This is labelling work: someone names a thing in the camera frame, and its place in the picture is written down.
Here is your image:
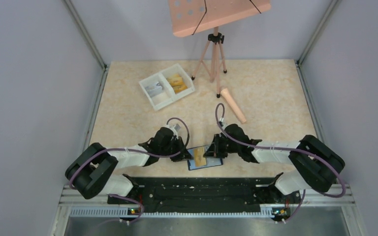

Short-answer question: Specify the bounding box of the silver card in tray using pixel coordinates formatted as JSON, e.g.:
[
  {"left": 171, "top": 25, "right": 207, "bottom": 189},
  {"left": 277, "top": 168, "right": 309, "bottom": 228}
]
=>
[{"left": 145, "top": 82, "right": 164, "bottom": 97}]

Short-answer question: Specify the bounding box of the yellow card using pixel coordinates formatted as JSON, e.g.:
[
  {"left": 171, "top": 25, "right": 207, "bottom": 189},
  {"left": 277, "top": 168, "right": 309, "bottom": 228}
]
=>
[
  {"left": 166, "top": 74, "right": 184, "bottom": 87},
  {"left": 193, "top": 147, "right": 207, "bottom": 167},
  {"left": 172, "top": 85, "right": 188, "bottom": 94}
]

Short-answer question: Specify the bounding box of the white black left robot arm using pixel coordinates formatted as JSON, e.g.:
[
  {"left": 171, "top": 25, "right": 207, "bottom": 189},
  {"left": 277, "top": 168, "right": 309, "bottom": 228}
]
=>
[{"left": 64, "top": 126, "right": 192, "bottom": 203}]

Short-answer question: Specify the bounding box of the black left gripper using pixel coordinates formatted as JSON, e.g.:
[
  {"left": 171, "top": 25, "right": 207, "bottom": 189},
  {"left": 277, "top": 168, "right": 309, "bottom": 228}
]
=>
[{"left": 160, "top": 136, "right": 193, "bottom": 162}]

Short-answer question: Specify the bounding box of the white two-compartment plastic tray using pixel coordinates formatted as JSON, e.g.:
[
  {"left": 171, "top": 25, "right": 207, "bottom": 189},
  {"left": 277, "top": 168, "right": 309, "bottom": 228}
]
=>
[{"left": 139, "top": 63, "right": 195, "bottom": 111}]

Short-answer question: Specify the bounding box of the pink cylindrical tube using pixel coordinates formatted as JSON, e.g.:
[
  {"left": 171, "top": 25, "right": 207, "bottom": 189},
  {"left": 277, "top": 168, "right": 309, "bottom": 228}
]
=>
[{"left": 220, "top": 86, "right": 247, "bottom": 124}]

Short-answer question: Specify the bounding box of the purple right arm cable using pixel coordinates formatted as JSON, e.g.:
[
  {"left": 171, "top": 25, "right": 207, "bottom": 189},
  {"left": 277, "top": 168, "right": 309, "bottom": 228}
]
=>
[{"left": 215, "top": 103, "right": 347, "bottom": 225}]

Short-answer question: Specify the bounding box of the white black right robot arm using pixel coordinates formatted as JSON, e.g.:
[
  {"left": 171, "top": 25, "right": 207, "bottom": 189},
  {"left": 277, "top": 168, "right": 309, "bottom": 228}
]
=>
[{"left": 204, "top": 124, "right": 345, "bottom": 203}]

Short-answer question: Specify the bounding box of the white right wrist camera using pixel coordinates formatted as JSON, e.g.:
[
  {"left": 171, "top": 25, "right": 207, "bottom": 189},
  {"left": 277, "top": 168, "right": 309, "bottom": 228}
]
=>
[{"left": 217, "top": 120, "right": 227, "bottom": 129}]

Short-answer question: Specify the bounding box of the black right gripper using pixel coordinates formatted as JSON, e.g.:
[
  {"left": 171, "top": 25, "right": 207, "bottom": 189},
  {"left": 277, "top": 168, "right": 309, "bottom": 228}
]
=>
[{"left": 204, "top": 133, "right": 241, "bottom": 158}]

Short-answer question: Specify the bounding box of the blue leather card holder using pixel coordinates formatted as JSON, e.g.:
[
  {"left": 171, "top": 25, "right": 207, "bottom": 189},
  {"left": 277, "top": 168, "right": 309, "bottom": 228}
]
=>
[{"left": 187, "top": 145, "right": 223, "bottom": 171}]

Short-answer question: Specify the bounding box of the yellow card in tray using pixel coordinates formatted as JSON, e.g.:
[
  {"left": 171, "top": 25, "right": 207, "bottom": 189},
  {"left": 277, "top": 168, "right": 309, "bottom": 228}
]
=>
[{"left": 166, "top": 74, "right": 184, "bottom": 87}]

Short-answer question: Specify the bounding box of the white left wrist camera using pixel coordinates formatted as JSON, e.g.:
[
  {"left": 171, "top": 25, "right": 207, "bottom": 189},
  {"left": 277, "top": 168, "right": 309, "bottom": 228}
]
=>
[{"left": 171, "top": 124, "right": 181, "bottom": 132}]

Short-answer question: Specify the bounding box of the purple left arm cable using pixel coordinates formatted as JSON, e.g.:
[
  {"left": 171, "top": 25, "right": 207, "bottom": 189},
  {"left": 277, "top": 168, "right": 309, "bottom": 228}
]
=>
[{"left": 68, "top": 118, "right": 190, "bottom": 225}]

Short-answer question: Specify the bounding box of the aluminium frame rail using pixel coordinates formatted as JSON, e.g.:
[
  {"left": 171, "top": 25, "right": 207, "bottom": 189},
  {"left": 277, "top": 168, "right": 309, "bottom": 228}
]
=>
[{"left": 51, "top": 185, "right": 368, "bottom": 236}]

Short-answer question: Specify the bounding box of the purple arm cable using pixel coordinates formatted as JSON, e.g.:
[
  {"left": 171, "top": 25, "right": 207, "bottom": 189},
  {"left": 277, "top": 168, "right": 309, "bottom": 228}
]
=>
[
  {"left": 215, "top": 103, "right": 347, "bottom": 225},
  {"left": 68, "top": 118, "right": 190, "bottom": 225}
]

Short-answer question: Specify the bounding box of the pink tripod music stand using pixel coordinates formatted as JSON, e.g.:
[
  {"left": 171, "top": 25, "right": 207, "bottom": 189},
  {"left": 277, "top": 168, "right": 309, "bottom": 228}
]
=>
[{"left": 167, "top": 0, "right": 271, "bottom": 98}]

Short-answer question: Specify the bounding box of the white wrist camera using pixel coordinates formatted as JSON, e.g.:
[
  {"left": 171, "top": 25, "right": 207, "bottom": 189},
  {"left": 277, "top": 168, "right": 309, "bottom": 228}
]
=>
[
  {"left": 217, "top": 120, "right": 227, "bottom": 129},
  {"left": 171, "top": 124, "right": 181, "bottom": 132}
]

